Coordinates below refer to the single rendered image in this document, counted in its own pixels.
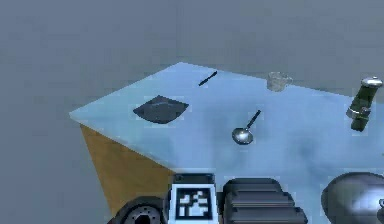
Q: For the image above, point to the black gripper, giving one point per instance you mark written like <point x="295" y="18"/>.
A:
<point x="141" y="213"/>

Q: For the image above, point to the grey metal pan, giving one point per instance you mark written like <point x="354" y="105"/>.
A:
<point x="353" y="200"/>

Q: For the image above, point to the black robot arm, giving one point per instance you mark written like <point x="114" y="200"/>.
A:
<point x="260" y="203"/>

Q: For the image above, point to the black pen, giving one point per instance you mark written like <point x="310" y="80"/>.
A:
<point x="208" y="78"/>

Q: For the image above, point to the black square plate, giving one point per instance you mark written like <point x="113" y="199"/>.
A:
<point x="161" y="110"/>

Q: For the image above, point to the clear glass mug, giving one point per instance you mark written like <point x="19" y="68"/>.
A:
<point x="277" y="81"/>

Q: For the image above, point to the blue-topped wooden counter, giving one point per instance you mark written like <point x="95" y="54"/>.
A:
<point x="233" y="133"/>

